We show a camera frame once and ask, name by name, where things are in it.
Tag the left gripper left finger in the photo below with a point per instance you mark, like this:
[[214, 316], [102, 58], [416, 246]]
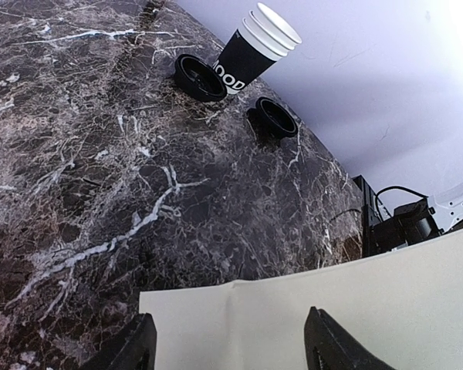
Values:
[[133, 347]]

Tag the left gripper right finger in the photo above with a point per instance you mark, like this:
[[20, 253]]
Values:
[[329, 345]]

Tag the stack of black coffee lids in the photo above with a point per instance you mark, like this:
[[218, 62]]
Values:
[[275, 118]]

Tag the stack of white paper cups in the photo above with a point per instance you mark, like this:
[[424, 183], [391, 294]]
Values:
[[263, 38]]

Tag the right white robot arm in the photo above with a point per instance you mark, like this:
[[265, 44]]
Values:
[[409, 224]]

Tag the loose black coffee lid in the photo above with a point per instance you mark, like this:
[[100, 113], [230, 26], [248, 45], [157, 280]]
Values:
[[198, 80]]

